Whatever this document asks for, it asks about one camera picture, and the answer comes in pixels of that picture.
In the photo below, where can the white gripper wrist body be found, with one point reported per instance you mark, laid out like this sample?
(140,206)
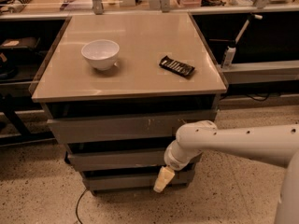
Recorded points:
(173,161)

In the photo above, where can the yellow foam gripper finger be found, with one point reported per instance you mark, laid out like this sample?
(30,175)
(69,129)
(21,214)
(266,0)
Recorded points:
(164,177)

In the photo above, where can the grey drawer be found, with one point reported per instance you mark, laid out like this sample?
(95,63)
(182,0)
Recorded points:
(108,183)
(123,127)
(117,159)

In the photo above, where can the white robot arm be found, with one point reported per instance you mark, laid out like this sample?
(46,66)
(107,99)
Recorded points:
(277,145)

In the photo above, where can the grey top drawer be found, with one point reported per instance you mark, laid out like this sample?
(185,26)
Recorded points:
(123,127)

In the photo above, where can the grey bottom drawer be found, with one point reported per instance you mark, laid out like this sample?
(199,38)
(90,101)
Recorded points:
(108,183)

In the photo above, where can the grey drawer cabinet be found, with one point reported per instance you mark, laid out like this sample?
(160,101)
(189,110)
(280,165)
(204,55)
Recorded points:
(135,84)

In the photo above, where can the black snack bar packet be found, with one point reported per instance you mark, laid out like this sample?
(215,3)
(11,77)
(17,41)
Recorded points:
(176,67)

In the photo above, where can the white bottle with nozzle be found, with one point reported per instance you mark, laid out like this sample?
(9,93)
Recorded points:
(229,53)

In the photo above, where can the white ceramic bowl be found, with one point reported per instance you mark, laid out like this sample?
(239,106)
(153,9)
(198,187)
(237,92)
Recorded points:
(101,54)

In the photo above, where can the dark box on shelf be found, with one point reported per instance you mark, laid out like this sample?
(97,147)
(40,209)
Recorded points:
(20,43)

